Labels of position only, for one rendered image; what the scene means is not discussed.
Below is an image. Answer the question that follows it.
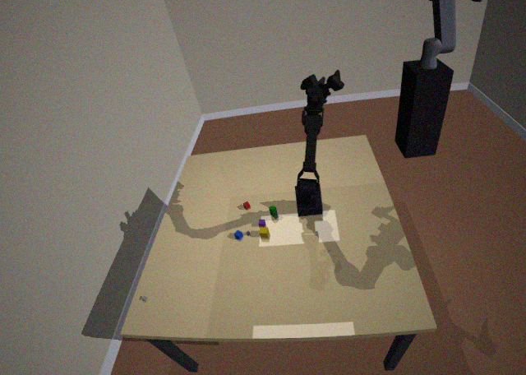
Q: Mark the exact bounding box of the yellow block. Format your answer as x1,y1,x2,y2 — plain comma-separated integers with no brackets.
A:
259,227,269,238

